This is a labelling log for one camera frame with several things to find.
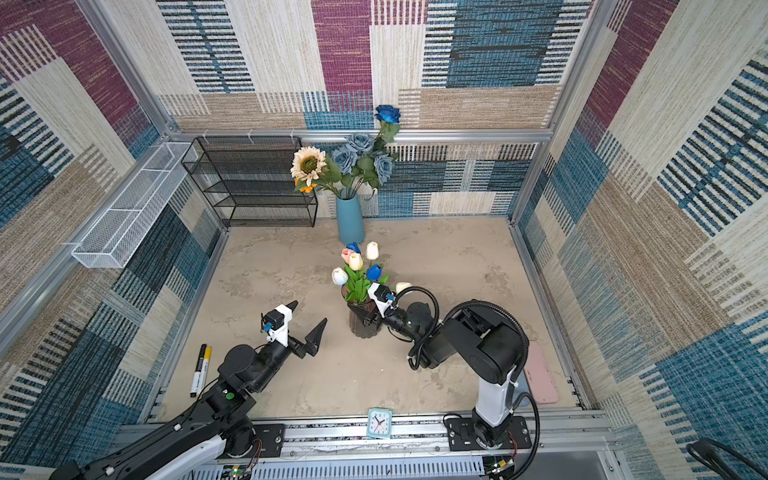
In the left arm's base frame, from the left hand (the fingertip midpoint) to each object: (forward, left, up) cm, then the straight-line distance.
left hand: (309, 308), depth 74 cm
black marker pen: (-8, +33, -19) cm, 39 cm away
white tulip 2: (+3, -22, +4) cm, 23 cm away
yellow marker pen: (-8, +31, -19) cm, 38 cm away
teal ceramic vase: (+37, -7, -7) cm, 38 cm away
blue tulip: (+13, -11, +8) cm, 19 cm away
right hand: (+7, -11, -5) cm, 14 cm away
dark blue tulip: (+3, -16, +10) cm, 19 cm away
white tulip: (+10, -16, +9) cm, 21 cm away
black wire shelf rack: (+53, +29, -2) cm, 60 cm away
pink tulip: (+7, -10, +11) cm, 17 cm away
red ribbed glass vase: (-2, -11, -6) cm, 13 cm away
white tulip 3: (+4, -8, +8) cm, 12 cm away
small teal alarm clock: (-22, -17, -18) cm, 33 cm away
